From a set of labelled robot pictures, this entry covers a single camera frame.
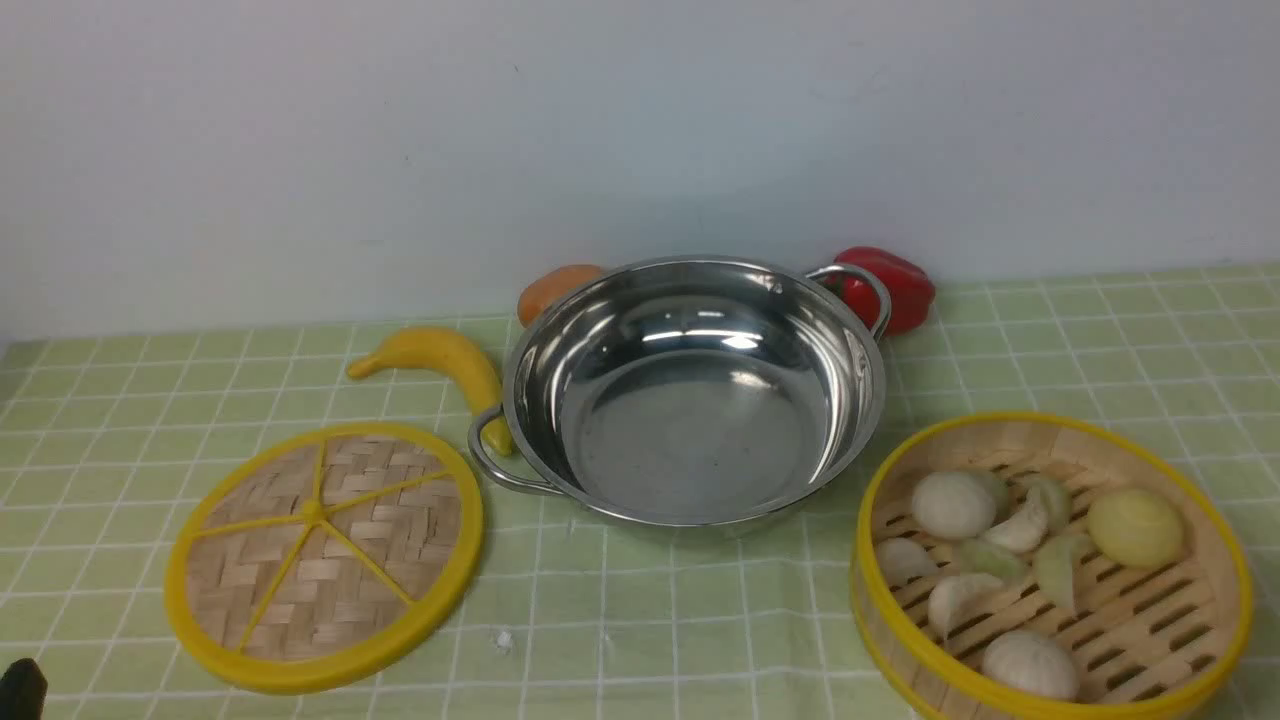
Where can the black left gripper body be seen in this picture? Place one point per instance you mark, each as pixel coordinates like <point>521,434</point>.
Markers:
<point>23,691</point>

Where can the woven bamboo steamer lid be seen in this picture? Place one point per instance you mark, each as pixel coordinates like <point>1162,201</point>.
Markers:
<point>325,558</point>

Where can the bamboo steamer basket yellow rim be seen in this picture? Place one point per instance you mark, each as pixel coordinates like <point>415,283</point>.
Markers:
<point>1148,643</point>

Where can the stainless steel pot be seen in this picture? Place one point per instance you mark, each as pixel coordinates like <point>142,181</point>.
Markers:
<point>692,392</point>

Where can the yellow toy banana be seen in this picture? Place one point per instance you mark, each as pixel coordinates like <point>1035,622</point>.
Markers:
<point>439,349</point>

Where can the orange toy fruit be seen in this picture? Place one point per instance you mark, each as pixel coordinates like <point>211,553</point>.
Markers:
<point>551,287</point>

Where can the white dumpling far left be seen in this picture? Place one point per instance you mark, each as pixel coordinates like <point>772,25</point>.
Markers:
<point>902,560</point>

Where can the white dumpling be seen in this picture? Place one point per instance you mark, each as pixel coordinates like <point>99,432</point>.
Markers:
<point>902,560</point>
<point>1025,529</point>
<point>953,595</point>

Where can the white dumpling lower left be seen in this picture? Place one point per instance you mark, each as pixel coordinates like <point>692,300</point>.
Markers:
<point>953,595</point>

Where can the white round bun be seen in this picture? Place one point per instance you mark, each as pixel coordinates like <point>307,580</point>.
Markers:
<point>957,504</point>

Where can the green dumpling middle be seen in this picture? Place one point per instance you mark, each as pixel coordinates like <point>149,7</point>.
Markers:
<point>977,555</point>

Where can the green dumpling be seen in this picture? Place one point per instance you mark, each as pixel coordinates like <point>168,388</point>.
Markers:
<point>1052,496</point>
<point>977,555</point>
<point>1054,568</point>

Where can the red toy bell pepper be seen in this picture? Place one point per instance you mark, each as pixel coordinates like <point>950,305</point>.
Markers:
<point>911,290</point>

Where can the white bun front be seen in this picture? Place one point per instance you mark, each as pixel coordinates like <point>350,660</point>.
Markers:
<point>1032,663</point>

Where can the white dumpling centre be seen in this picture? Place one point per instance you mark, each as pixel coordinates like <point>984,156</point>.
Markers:
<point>1025,529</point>

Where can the green dumpling right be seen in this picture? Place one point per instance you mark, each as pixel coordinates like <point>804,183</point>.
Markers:
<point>1054,568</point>

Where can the green dumpling top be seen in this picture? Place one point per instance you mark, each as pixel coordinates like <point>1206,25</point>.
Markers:
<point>1052,496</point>

